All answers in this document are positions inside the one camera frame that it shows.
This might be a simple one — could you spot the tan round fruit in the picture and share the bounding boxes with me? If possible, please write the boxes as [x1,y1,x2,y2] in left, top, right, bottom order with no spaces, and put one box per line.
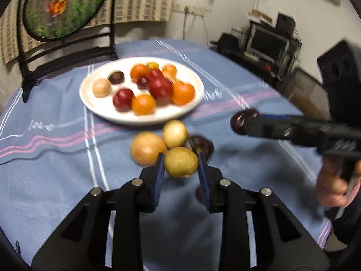
[130,131,168,166]

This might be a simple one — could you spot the medium orange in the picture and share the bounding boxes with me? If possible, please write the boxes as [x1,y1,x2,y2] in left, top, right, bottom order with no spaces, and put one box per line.
[171,81,196,106]

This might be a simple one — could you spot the small orange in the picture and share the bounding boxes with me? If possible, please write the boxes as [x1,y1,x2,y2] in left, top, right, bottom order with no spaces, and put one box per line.
[132,94,157,116]

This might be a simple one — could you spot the black speaker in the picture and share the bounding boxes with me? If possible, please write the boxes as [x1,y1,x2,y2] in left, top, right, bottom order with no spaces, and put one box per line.
[275,13,296,38]

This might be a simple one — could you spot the dull yellow small fruit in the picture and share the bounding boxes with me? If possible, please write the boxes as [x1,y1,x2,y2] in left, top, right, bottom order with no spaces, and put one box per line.
[164,146,199,178]

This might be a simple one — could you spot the wall power strip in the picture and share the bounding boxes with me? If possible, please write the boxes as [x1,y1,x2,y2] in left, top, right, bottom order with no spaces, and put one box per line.
[173,4,212,14]

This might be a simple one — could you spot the pale yellow round fruit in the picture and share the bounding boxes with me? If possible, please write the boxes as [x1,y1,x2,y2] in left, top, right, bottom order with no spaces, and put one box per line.
[162,119,189,149]

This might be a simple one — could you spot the black monitor and speakers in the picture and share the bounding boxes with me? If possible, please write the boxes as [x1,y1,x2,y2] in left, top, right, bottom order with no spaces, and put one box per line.
[210,42,299,84]

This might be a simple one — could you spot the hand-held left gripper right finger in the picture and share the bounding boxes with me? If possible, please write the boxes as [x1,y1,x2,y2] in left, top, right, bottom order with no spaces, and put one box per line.
[197,152,330,271]

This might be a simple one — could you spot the white oval plate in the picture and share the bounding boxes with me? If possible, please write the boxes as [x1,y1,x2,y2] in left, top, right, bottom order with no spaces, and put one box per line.
[79,57,205,126]

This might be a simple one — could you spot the person's right hand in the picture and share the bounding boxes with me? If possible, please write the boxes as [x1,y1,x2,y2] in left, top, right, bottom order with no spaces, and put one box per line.
[315,160,351,208]

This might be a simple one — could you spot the red plum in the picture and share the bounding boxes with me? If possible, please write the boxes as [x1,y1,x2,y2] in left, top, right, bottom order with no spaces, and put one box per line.
[113,88,135,111]

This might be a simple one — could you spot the computer monitor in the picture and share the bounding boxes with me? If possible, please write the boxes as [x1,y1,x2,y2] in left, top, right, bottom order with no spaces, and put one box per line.
[245,23,291,63]

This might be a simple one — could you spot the round goldfish screen black stand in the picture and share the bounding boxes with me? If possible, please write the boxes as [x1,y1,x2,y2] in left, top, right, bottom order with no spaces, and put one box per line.
[17,0,117,103]

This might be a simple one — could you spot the blue striped tablecloth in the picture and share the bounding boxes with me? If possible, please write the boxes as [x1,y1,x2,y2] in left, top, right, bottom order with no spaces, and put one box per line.
[0,38,333,271]

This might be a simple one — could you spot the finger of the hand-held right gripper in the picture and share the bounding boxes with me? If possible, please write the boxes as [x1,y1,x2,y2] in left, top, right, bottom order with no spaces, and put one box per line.
[243,116,295,141]
[255,114,296,122]

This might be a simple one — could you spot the checked woven curtain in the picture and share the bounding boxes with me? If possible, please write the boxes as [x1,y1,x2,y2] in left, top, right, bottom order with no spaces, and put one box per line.
[0,0,178,65]

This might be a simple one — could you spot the person's right forearm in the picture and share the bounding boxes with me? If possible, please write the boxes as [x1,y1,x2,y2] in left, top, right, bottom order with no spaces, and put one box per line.
[331,186,361,246]

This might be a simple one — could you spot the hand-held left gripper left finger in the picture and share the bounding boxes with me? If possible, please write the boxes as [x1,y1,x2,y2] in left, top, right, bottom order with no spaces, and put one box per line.
[31,152,165,271]

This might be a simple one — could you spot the dark purple mangosteen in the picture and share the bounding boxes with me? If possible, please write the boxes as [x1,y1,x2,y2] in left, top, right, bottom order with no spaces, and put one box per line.
[185,136,214,159]

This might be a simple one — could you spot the black hat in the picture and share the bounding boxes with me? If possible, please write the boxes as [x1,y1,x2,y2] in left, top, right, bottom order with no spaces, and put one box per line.
[210,33,240,54]

